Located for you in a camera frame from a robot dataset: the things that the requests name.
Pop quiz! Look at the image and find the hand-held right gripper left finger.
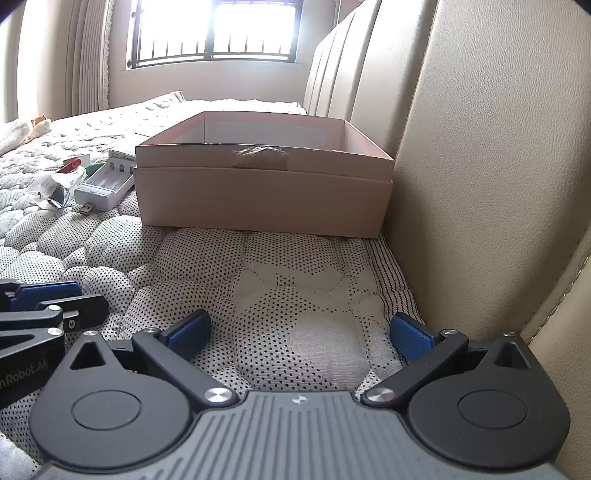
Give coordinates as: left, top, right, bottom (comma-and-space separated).
69, 310, 238, 409

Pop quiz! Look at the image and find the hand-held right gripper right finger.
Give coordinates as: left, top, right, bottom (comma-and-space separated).
362, 312, 536, 409

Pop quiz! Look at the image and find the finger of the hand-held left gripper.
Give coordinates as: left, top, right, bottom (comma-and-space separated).
0, 278, 84, 311
0, 294, 110, 334

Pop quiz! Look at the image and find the clear plastic packet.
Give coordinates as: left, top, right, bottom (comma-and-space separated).
25, 174, 77, 209

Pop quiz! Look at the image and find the pink cardboard box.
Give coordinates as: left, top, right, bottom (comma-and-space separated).
135, 111, 395, 239

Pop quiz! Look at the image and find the white quilted mattress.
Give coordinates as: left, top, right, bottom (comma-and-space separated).
0, 91, 428, 476

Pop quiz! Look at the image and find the beige padded headboard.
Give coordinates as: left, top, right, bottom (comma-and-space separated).
302, 0, 591, 352

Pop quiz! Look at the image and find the beige curtain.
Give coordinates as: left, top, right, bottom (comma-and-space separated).
0, 0, 116, 124

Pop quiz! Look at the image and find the barred window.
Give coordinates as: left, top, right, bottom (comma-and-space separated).
126, 0, 298, 71

